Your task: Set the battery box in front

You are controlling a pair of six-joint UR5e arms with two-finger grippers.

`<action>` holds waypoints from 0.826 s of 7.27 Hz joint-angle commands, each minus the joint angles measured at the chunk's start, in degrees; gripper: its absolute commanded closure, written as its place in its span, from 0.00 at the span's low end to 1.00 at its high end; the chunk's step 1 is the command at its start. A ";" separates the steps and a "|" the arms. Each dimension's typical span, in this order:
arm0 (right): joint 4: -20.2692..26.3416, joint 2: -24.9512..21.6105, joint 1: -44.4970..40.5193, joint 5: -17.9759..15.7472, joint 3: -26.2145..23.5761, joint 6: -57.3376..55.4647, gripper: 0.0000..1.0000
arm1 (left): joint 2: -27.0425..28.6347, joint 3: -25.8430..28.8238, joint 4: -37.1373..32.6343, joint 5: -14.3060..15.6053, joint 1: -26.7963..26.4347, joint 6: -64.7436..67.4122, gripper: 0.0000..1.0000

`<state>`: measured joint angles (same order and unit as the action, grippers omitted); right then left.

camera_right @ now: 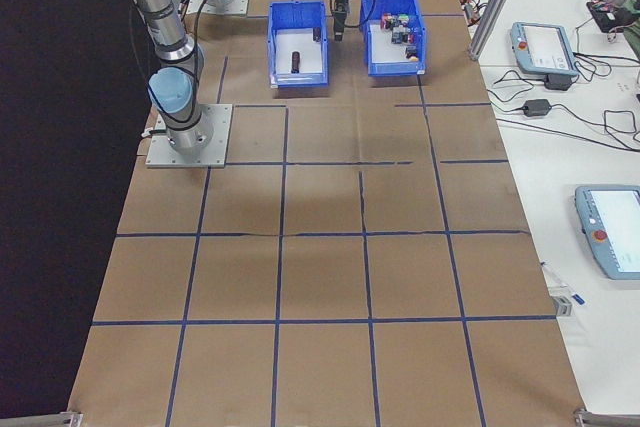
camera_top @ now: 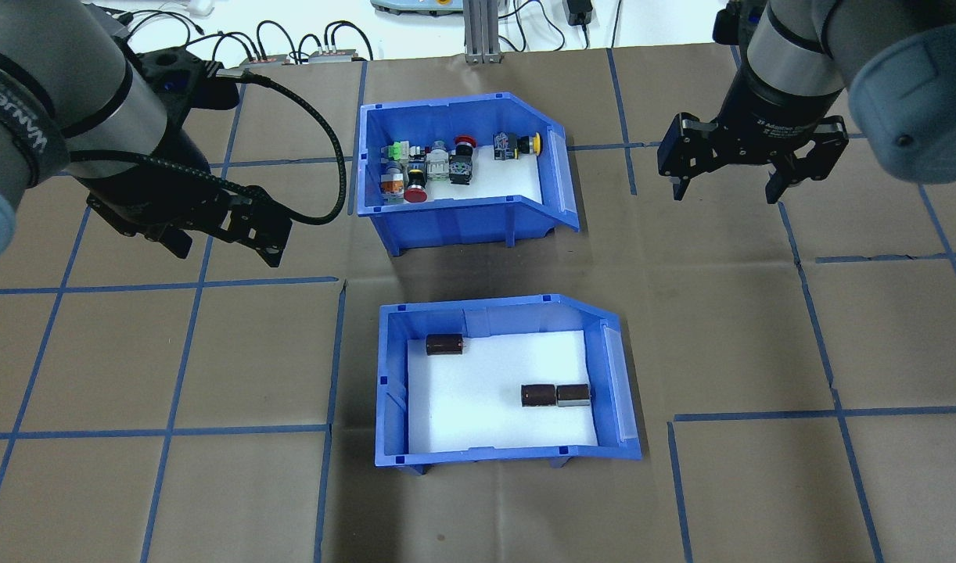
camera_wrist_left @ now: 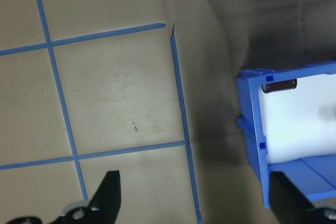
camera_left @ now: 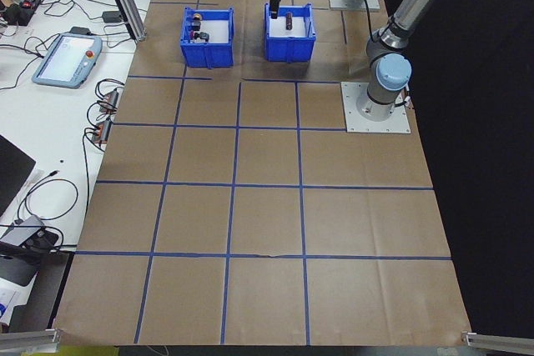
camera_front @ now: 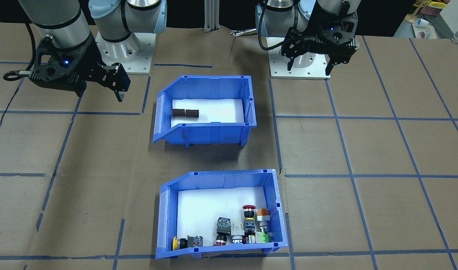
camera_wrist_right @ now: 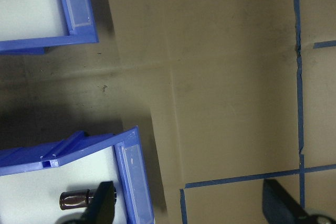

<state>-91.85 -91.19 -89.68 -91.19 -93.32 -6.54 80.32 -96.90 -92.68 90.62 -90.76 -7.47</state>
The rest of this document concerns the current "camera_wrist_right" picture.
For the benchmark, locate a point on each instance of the blue bin with switches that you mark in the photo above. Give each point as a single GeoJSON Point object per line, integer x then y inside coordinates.
{"type": "Point", "coordinates": [78, 3]}

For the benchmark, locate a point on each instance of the blue bin with capacitors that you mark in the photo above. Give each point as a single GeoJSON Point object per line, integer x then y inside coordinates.
{"type": "Point", "coordinates": [132, 176]}

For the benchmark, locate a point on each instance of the dark printed cylindrical capacitor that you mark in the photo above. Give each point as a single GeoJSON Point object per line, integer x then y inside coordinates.
{"type": "Point", "coordinates": [73, 200]}

